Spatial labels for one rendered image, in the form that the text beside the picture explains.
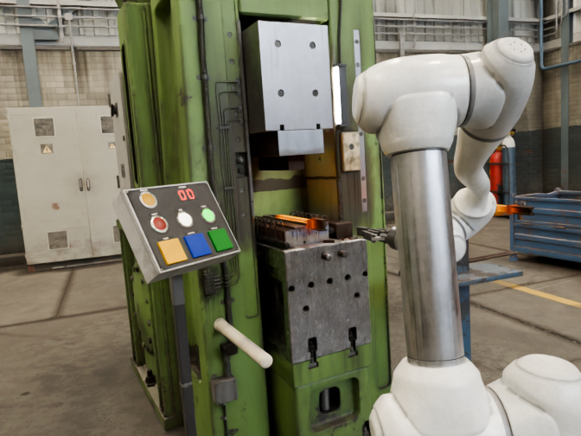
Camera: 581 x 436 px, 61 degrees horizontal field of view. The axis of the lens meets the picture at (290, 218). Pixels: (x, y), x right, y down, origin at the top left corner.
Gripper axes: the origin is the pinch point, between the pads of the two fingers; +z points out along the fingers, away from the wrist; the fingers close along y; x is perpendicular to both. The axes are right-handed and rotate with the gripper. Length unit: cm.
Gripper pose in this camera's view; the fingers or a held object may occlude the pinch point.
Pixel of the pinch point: (364, 232)
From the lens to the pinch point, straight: 169.2
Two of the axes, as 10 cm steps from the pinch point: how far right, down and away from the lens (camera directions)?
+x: -0.7, -9.9, -1.2
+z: -4.6, -0.8, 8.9
